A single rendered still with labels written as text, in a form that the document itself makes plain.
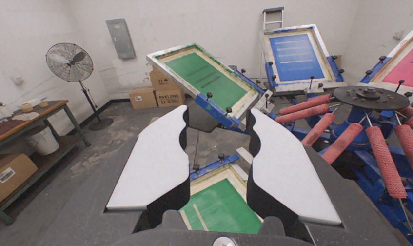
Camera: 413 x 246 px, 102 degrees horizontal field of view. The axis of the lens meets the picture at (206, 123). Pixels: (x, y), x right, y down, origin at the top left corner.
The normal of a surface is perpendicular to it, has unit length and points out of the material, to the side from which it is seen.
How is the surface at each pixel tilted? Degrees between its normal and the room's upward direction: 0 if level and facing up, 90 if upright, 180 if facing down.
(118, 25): 90
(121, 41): 90
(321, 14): 90
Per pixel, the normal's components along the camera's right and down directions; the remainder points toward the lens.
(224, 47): -0.05, 0.53
